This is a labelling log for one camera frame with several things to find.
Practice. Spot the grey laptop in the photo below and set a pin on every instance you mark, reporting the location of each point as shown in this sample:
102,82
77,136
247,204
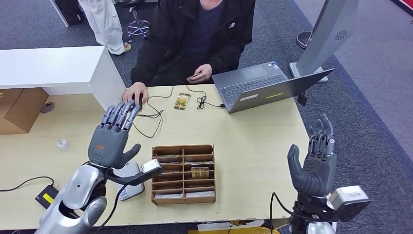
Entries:
251,82

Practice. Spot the chrome base stool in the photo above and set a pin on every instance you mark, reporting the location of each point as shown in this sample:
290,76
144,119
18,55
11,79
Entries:
138,28

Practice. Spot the white card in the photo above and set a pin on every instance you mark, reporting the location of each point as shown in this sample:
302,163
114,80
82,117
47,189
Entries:
169,195
200,194

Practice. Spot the black computer mouse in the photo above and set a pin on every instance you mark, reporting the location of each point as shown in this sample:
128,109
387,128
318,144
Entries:
138,98

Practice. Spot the standing person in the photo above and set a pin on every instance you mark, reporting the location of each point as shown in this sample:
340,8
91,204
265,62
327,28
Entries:
103,22

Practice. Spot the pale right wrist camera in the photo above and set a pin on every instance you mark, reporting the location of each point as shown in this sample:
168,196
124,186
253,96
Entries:
347,196

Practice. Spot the red board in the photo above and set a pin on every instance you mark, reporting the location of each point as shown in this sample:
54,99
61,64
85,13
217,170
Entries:
405,4

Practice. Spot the small white cap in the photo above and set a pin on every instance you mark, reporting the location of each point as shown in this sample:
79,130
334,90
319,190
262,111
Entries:
63,143

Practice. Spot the person's left hand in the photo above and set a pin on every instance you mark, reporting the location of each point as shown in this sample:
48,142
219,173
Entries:
203,72

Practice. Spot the person's right hand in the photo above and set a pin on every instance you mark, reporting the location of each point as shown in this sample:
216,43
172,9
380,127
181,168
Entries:
137,88

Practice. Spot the round metal floor base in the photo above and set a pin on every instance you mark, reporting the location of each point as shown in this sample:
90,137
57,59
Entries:
303,40

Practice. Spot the black yellow-label power adapter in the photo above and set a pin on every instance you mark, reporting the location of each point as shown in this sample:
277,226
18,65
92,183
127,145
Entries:
45,197

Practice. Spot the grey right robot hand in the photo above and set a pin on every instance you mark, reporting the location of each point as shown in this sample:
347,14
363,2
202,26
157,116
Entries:
317,171

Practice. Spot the grey card reader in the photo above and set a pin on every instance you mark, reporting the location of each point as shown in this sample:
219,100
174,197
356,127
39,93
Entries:
132,190

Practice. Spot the white paper strip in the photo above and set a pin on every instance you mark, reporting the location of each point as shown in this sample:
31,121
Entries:
222,225

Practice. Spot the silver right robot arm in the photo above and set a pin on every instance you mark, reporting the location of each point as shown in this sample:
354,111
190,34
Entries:
317,228

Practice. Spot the black cabinet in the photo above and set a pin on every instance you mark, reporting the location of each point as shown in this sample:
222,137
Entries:
69,11

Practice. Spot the wooden card organizer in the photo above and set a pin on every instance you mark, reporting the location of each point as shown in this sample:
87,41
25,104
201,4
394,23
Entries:
183,200

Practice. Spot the white counter partition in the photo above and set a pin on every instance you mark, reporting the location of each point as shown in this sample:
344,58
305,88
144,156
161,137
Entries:
48,64

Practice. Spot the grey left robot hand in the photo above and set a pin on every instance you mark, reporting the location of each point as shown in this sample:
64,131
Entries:
108,148

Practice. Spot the brown cardboard box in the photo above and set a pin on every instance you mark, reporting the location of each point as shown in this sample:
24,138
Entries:
22,109

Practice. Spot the yellow scenic room key card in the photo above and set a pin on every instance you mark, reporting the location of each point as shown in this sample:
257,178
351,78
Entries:
200,172

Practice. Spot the seated person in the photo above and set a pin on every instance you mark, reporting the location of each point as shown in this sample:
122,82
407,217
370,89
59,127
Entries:
193,29

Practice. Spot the grey kiosk stand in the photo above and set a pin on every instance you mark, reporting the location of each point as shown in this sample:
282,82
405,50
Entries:
326,35

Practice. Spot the yellow box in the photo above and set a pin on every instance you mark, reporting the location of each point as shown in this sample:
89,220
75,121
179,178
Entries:
245,231

